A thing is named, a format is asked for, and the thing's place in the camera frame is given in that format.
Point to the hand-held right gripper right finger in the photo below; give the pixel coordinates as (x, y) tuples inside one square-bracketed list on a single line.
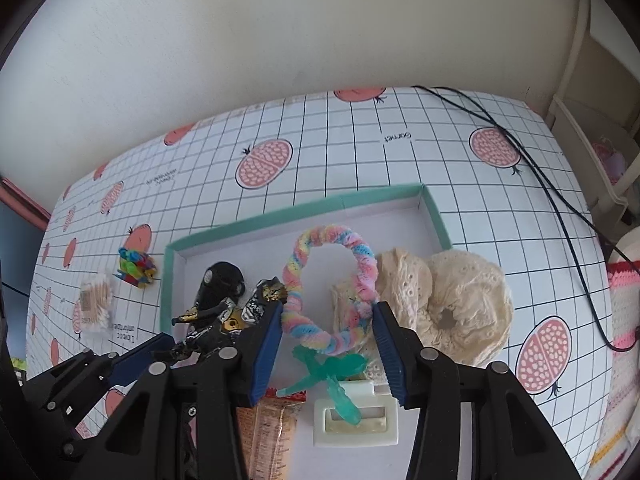
[(387, 355)]

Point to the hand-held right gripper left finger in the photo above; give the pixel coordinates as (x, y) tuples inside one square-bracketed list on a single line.
[(267, 350)]

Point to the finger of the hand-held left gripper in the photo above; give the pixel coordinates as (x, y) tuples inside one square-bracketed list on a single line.
[(137, 355), (85, 435)]

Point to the green plastic hair clip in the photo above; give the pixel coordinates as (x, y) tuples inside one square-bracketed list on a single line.
[(327, 372)]

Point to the white rectangular plastic buckle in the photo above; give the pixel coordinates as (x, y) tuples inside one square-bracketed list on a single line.
[(357, 417)]

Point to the cream lace scrunchie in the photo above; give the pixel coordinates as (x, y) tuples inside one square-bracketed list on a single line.
[(402, 285), (472, 305)]

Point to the black hair clip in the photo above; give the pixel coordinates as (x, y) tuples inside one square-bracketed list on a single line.
[(220, 285)]

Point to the orange snack packet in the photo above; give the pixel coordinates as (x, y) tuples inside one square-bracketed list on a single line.
[(270, 435)]

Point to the teal rimmed white box tray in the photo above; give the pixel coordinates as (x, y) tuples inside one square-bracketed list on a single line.
[(310, 220)]

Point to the colourful plastic block toy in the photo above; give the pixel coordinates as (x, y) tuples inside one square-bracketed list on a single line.
[(135, 267)]

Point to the pomegranate printed grid bedsheet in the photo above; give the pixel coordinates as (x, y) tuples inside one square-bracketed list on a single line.
[(350, 150)]

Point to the striped crocheted blanket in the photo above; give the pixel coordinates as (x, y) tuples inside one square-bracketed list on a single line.
[(622, 360)]

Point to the pink toy on shelf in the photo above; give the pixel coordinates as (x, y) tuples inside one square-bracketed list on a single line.
[(609, 157)]

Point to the white shelf unit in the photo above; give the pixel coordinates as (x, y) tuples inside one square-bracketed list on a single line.
[(590, 125)]

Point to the pink bed frame rail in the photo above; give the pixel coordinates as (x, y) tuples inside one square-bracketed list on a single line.
[(22, 205)]

